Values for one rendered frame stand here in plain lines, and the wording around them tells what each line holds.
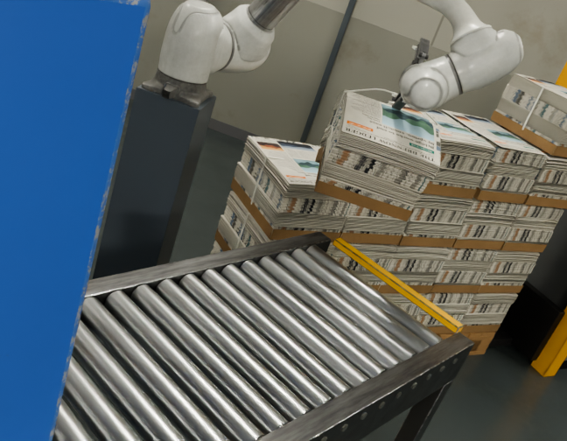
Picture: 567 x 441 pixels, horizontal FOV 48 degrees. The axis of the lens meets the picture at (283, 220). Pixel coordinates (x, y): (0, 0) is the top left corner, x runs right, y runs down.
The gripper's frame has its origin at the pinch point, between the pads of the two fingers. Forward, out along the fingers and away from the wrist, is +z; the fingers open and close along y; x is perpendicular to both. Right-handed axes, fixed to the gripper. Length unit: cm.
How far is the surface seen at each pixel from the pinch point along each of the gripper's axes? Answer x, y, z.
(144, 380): -36, 60, -93
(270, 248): -20, 53, -32
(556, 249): 126, 65, 127
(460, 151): 37, 23, 46
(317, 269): -6, 53, -33
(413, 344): 19, 54, -54
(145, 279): -45, 56, -65
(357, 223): 10, 58, 31
